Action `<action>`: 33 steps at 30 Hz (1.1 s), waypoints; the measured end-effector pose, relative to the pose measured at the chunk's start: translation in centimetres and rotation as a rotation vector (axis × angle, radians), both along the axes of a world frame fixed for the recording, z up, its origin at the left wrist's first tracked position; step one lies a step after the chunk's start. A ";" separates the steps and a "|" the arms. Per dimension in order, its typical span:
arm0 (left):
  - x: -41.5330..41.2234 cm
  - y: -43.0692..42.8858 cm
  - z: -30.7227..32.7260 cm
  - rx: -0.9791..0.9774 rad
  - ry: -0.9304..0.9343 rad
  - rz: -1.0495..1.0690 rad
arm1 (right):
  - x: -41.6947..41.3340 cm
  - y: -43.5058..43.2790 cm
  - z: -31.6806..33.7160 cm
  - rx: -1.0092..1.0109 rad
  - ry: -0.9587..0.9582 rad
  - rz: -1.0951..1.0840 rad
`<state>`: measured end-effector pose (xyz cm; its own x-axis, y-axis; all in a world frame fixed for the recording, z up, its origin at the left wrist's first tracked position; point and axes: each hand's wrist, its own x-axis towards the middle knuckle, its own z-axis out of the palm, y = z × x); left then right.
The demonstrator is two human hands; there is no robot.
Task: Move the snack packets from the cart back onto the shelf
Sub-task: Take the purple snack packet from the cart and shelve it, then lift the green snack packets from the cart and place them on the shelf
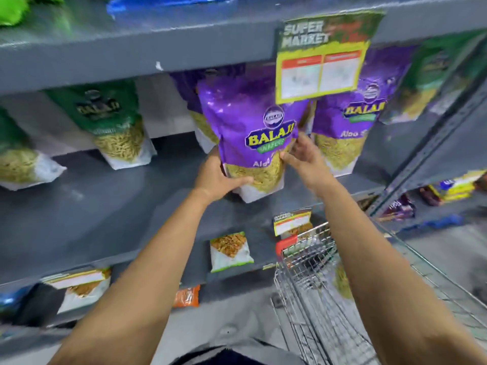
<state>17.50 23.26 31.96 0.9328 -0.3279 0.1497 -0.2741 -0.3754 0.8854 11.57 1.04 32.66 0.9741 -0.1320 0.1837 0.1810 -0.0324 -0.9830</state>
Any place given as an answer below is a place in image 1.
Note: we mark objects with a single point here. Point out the dark blue packet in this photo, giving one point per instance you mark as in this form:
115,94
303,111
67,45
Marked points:
30,306

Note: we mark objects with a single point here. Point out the grey metal shelf rack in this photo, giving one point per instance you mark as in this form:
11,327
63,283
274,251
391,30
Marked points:
114,45

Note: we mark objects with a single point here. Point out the blue flat packet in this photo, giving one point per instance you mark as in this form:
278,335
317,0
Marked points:
443,221

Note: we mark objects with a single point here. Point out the snack packet in cart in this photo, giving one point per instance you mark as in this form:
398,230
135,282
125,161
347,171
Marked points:
342,281

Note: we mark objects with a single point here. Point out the person's right thumb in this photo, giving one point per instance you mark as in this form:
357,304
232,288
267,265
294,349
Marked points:
289,159

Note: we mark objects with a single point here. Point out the small white green snack packet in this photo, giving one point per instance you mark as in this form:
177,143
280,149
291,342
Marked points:
230,250

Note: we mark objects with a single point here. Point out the person's grey shirt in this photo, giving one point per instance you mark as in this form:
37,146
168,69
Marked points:
236,355

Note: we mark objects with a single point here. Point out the person's left thumb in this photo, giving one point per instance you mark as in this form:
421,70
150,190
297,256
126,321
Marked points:
240,182

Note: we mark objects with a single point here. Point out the purple snack packet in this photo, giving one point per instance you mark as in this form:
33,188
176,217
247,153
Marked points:
354,121
190,91
247,121

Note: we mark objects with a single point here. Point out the person's right hand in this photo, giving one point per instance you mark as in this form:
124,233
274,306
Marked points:
310,163

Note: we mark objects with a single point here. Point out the bright green packet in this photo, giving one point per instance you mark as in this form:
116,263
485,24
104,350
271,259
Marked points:
15,7

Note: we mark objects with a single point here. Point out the person's left forearm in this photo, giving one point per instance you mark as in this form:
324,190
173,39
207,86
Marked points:
144,277

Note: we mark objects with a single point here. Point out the large green yellow shelf label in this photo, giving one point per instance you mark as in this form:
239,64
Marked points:
323,60

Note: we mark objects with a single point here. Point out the dark purple packet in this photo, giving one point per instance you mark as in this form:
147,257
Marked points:
399,208

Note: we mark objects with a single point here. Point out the yellow packets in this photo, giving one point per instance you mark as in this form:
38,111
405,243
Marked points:
456,188

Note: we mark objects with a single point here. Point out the orange snack packet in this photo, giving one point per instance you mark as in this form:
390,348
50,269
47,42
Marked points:
187,296

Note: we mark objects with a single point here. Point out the person's left hand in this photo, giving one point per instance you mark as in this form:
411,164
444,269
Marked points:
213,178

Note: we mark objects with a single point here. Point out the person's right forearm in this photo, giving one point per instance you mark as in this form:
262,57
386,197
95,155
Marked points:
388,269

